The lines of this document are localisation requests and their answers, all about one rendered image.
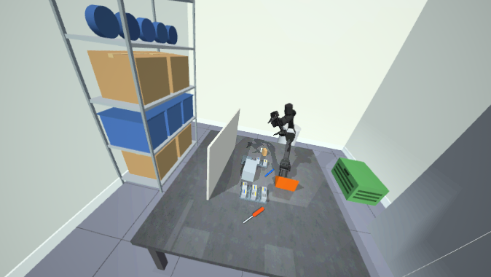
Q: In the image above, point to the grey flat panel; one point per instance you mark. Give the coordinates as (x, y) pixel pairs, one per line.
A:
(219, 152)

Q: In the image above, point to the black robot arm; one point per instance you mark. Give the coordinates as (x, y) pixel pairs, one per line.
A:
(285, 163)

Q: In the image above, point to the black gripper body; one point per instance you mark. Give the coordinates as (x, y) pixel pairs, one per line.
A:
(281, 122)

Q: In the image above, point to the orange-handled screwdriver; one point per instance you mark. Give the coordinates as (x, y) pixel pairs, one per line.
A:
(256, 213)

